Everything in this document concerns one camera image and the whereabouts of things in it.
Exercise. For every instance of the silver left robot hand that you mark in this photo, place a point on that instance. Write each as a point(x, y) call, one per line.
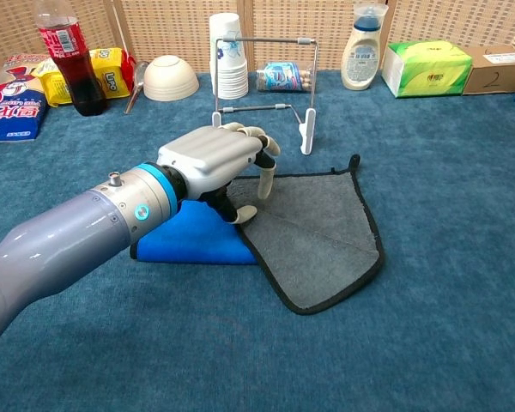
point(210, 154)

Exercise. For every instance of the grey and blue cloth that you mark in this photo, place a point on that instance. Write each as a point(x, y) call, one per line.
point(317, 240)

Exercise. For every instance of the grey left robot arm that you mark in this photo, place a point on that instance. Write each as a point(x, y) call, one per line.
point(68, 240)

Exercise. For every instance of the metal rack with white feet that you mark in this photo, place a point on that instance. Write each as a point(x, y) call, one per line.
point(307, 129)

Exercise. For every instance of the stack of white paper cups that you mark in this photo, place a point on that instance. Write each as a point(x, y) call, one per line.
point(234, 81)

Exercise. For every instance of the cream upturned bowl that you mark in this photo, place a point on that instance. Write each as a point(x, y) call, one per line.
point(169, 79)

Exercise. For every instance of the small blue packet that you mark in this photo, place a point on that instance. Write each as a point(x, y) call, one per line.
point(283, 77)

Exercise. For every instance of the metal spoon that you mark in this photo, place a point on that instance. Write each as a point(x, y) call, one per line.
point(140, 73)

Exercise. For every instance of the yellow Lipo snack bag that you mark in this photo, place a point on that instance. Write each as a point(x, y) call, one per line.
point(111, 77)

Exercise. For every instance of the woven bamboo folding screen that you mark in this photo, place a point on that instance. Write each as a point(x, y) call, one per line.
point(171, 26)

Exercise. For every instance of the cola bottle with red label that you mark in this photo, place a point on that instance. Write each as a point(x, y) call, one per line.
point(79, 86)

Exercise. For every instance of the white lotion jar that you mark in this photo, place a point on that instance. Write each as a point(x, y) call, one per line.
point(360, 56)

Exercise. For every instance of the red white blue snack bag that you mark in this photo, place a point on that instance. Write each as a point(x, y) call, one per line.
point(8, 111)

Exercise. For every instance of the green tissue box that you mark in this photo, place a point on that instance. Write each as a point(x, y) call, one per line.
point(429, 73)

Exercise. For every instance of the blue carpet table cover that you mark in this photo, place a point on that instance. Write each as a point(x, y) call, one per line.
point(455, 257)

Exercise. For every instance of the brown cardboard box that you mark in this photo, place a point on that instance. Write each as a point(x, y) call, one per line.
point(493, 73)

